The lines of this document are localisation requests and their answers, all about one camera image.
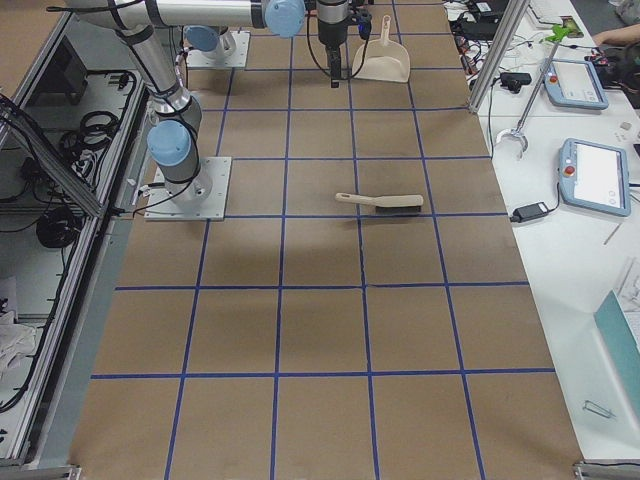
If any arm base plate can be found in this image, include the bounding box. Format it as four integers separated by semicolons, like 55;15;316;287
187;31;251;70
144;157;232;221

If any teal book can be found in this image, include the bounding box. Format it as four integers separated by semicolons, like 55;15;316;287
594;290;639;410

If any crumpled white cloth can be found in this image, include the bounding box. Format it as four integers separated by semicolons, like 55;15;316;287
1;310;36;375

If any beige plastic dustpan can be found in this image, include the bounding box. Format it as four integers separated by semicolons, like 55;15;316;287
352;15;410;83

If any black webcam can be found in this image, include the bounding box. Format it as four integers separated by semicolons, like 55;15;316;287
499;72;532;94

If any teach pendant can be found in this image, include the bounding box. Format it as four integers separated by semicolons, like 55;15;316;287
558;138;631;217
544;60;609;111

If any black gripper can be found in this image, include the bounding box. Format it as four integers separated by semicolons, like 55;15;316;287
315;0;372;89

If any upper teach pendant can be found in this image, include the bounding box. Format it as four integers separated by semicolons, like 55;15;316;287
544;60;609;111

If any lower teach pendant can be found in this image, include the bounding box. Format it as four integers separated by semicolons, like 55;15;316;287
558;138;631;217

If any metal grabber stick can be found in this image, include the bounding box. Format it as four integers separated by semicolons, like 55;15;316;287
488;23;577;159

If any beige hand brush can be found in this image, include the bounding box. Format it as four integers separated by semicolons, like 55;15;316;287
335;192;424;215

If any aluminium frame post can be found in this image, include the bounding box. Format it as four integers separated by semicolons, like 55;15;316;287
468;0;530;114

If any black power adapter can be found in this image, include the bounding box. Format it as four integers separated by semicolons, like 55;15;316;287
510;202;550;223

